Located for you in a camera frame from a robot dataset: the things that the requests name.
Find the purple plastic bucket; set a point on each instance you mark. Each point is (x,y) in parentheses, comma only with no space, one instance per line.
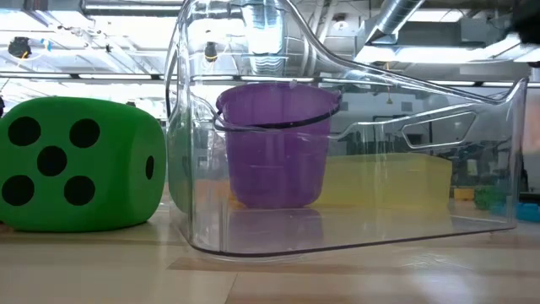
(274,160)

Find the silver ventilation duct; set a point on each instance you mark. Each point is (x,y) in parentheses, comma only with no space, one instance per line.
(394,17)

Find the black hanging ceiling device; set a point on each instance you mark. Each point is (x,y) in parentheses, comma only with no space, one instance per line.
(19,47)
(210,51)

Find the large clear plastic bin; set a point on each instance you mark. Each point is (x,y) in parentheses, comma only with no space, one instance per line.
(464,219)

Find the yellow translucent tray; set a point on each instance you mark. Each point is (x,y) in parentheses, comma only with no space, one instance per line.
(388,181)

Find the small green toy brick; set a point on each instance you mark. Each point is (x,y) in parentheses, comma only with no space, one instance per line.
(489,197)

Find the green foam die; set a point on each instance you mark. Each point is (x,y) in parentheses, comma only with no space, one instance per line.
(105,169)

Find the blue studded brick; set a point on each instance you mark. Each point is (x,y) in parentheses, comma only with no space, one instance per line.
(527,212)

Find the long ceiling light panel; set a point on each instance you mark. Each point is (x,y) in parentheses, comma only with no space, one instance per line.
(443,54)

